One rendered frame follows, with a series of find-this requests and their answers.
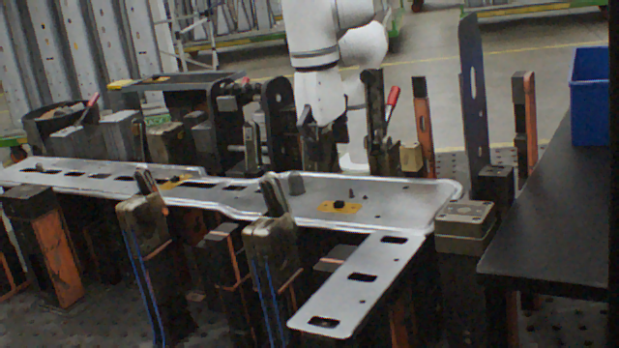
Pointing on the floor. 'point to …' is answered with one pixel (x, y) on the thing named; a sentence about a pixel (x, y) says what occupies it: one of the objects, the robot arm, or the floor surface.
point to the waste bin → (35, 130)
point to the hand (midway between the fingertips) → (329, 147)
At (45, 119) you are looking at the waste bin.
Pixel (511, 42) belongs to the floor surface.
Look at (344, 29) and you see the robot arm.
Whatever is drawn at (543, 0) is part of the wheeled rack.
